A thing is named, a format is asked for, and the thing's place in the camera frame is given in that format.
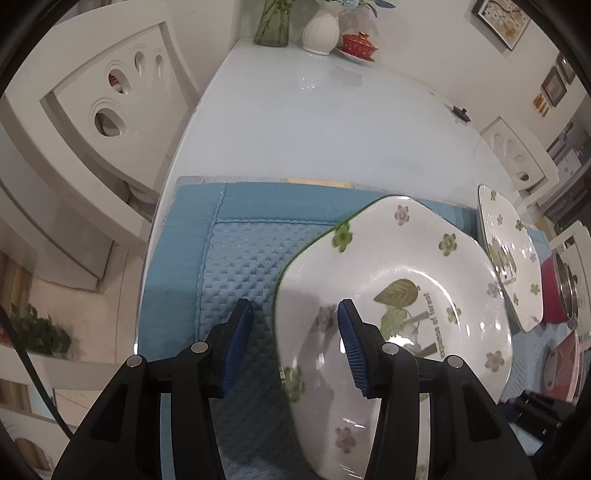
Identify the large framed picture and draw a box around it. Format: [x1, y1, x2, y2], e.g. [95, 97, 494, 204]
[471, 0, 531, 51]

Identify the red lidded teacup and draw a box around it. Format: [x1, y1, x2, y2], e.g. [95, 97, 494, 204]
[342, 31, 378, 61]

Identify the green potted plant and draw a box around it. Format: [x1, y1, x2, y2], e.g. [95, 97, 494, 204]
[9, 305, 72, 356]

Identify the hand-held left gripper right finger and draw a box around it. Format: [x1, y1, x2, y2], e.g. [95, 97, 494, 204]
[337, 299, 539, 480]

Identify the pink steel bowl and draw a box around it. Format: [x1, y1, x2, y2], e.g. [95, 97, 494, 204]
[540, 330, 581, 403]

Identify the white chair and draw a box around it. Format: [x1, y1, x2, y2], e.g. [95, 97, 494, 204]
[0, 9, 201, 291]
[480, 115, 559, 208]

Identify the black cable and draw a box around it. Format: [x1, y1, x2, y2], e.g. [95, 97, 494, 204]
[0, 305, 75, 439]

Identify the small framed picture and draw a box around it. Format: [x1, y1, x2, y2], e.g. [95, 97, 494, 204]
[541, 67, 568, 107]
[556, 52, 576, 84]

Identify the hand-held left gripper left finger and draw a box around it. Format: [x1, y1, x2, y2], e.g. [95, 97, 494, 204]
[51, 299, 254, 480]

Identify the red steel bowl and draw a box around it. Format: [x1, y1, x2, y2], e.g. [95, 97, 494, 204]
[540, 251, 580, 329]

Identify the glass vase with green stems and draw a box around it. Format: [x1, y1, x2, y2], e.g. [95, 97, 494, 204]
[253, 0, 291, 47]

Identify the blue quilted table mat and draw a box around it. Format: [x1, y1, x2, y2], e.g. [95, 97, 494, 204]
[137, 182, 578, 480]

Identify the white ribbed vase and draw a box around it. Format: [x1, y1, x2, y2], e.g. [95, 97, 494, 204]
[302, 9, 341, 56]

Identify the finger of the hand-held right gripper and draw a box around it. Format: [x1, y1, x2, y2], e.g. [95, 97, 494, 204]
[501, 390, 563, 433]

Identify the small floral white plate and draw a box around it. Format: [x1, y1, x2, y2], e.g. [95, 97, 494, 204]
[477, 185, 544, 333]

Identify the large floral white plate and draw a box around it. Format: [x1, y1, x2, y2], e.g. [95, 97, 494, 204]
[273, 195, 514, 478]

